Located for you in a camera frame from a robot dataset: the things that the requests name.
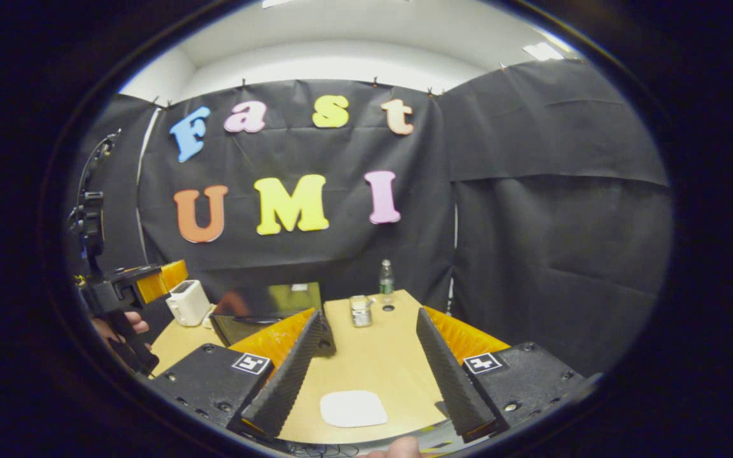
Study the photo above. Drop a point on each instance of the black electric oven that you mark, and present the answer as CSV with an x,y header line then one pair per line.
x,y
265,302

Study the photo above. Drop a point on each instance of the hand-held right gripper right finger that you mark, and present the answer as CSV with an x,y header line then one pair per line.
x,y
452,381

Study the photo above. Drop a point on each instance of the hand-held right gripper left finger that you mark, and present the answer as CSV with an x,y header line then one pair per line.
x,y
290,381

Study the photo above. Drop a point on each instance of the white square plate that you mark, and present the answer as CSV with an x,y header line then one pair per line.
x,y
354,408

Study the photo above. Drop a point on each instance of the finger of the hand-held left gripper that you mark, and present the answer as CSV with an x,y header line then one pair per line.
x,y
163,283

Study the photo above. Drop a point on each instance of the black backdrop cloth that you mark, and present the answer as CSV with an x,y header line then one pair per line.
x,y
532,254

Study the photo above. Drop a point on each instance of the clear plastic bottle green label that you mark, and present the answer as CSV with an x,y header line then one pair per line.
x,y
386,280

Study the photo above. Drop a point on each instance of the ceiling light panel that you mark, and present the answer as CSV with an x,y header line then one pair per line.
x,y
544,51
279,3

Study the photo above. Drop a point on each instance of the white toaster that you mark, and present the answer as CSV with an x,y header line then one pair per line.
x,y
188,304

